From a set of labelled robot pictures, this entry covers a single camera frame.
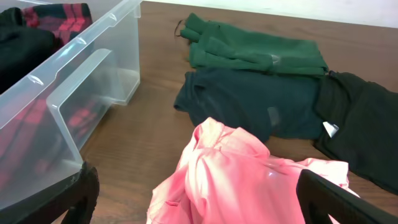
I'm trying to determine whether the green garment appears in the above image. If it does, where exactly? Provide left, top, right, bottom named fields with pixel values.
left=178, top=13, right=328, bottom=76

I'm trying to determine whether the black garment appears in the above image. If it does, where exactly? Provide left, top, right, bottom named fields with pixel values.
left=315, top=72, right=397, bottom=194
left=1, top=7, right=56, bottom=93

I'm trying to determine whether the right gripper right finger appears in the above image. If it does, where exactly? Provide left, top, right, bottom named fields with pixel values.
left=296, top=169, right=397, bottom=224

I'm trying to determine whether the red navy plaid shirt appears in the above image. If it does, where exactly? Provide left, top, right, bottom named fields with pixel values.
left=1, top=3, right=93, bottom=189

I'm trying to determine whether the clear plastic storage container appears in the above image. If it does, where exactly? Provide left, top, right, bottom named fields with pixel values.
left=1, top=0, right=141, bottom=208

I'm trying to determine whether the pink crumpled garment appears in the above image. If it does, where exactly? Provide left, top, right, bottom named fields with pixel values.
left=147, top=118, right=349, bottom=224

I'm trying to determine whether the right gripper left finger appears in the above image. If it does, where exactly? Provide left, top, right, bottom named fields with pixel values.
left=1, top=162, right=100, bottom=224

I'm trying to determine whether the dark navy folded garment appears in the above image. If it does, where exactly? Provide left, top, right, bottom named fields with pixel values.
left=174, top=68, right=323, bottom=141

